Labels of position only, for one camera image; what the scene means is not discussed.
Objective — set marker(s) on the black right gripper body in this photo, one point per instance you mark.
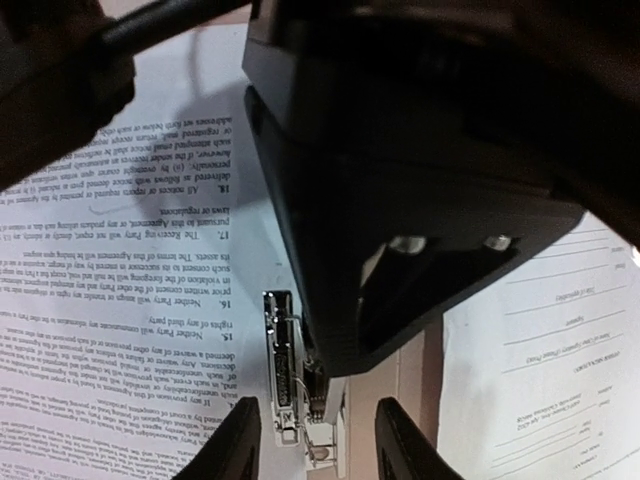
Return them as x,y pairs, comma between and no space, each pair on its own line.
556,81

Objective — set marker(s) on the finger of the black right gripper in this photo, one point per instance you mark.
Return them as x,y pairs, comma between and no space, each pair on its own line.
379,249

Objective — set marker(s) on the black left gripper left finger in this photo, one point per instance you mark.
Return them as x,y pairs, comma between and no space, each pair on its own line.
233,451

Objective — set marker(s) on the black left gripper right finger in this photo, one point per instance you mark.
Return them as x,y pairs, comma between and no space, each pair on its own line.
403,451

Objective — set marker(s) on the pink paper folder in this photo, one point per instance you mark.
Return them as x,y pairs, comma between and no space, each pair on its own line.
413,375

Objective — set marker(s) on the white paper stack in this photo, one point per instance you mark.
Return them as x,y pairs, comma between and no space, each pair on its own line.
132,274

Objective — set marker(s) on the metal folder clip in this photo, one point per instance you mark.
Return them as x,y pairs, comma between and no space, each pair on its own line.
307,406

